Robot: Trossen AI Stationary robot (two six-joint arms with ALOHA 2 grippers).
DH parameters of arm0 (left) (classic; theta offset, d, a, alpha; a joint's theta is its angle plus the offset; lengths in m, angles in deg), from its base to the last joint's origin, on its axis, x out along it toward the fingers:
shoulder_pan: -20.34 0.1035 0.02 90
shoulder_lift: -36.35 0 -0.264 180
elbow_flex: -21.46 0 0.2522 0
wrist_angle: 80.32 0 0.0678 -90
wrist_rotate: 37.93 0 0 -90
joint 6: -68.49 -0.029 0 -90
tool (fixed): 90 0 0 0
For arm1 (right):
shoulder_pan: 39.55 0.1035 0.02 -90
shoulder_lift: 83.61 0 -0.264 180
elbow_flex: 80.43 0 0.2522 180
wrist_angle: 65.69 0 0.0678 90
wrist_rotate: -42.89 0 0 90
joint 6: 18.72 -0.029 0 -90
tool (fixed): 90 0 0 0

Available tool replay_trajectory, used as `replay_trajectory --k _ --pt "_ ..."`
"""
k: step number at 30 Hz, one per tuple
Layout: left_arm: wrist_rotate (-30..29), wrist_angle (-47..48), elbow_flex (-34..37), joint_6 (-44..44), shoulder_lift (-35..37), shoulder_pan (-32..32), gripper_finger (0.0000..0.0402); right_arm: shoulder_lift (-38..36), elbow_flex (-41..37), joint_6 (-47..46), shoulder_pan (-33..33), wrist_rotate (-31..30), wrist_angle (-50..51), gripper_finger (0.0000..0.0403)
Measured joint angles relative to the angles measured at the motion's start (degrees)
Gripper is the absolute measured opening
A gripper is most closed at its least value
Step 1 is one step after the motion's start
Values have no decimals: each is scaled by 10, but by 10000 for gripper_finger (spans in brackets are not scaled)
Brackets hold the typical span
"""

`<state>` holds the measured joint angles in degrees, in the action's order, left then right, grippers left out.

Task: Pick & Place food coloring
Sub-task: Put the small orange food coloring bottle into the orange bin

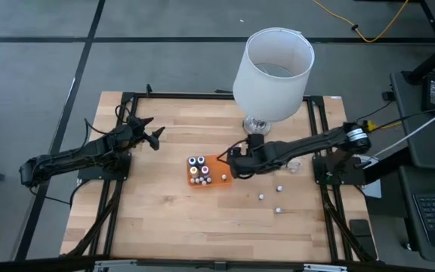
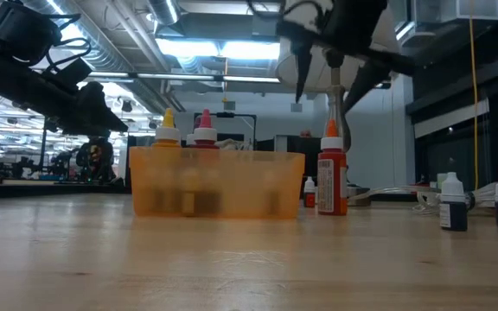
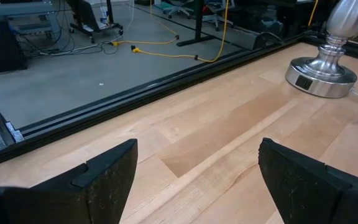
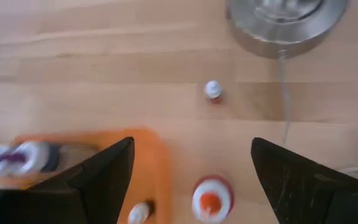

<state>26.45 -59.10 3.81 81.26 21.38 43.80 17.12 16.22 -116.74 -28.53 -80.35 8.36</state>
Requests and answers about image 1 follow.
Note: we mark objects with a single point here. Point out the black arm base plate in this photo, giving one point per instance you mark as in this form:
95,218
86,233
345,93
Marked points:
353,177
104,174

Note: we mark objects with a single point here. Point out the grey side desk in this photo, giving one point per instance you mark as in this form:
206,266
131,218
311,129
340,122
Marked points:
429,151

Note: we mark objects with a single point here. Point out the tall pink-capped food coloring bottle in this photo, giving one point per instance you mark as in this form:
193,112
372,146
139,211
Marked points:
205,170

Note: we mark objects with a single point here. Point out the tall blue-capped food coloring bottle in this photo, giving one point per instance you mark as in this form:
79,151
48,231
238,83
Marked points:
192,161

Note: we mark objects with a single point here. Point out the black flat pad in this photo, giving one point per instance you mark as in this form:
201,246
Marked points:
361,230

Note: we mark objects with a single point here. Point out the translucent orange plastic bin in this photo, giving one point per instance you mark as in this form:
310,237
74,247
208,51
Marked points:
217,168

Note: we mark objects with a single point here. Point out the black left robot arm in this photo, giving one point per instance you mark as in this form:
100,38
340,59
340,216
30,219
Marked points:
70,158

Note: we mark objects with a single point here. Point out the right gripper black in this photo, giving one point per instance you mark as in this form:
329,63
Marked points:
245,164

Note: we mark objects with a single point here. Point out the white shade silver table lamp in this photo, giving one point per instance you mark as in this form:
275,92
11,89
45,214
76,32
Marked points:
274,75

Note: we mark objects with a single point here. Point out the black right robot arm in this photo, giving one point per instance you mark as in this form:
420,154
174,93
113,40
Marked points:
308,145

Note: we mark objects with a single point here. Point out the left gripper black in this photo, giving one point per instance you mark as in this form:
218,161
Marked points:
136,134

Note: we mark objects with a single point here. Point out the tall yellow-capped food coloring bottle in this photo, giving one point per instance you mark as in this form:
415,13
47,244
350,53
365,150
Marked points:
194,170

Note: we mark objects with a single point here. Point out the white rod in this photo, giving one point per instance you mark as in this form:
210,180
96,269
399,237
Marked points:
417,129

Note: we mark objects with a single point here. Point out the black desk leg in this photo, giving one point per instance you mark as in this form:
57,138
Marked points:
429,64

